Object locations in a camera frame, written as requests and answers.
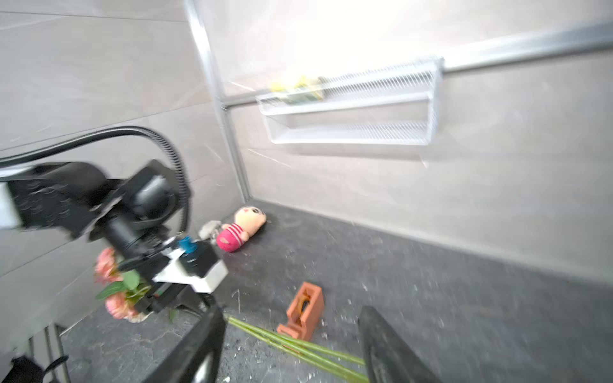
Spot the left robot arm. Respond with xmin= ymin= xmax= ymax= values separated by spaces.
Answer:
xmin=1 ymin=161 xmax=227 ymax=322

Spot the white wire wall basket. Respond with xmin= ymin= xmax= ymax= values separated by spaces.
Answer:
xmin=256 ymin=56 xmax=445 ymax=146

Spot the small grey plush toy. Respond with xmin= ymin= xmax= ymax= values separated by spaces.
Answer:
xmin=198 ymin=220 xmax=222 ymax=241

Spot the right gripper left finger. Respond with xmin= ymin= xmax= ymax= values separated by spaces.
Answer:
xmin=144 ymin=305 xmax=227 ymax=383

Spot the orange tape dispenser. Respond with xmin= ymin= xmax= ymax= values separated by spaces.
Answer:
xmin=276 ymin=282 xmax=325 ymax=342

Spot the pink plush doll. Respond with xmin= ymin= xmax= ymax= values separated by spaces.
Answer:
xmin=216 ymin=206 xmax=267 ymax=253

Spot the yellow green packet in basket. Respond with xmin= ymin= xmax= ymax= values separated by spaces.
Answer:
xmin=270 ymin=76 xmax=325 ymax=105

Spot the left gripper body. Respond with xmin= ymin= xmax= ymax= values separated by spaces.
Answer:
xmin=134 ymin=279 xmax=216 ymax=317

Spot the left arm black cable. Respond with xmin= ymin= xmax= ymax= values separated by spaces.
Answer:
xmin=0 ymin=125 xmax=192 ymax=233

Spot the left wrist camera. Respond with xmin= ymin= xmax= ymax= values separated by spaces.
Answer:
xmin=153 ymin=236 xmax=229 ymax=294

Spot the artificial pink flower bouquet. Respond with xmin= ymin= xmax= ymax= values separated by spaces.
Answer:
xmin=94 ymin=248 xmax=368 ymax=382

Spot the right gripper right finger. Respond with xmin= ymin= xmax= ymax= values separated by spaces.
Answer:
xmin=358 ymin=306 xmax=441 ymax=383

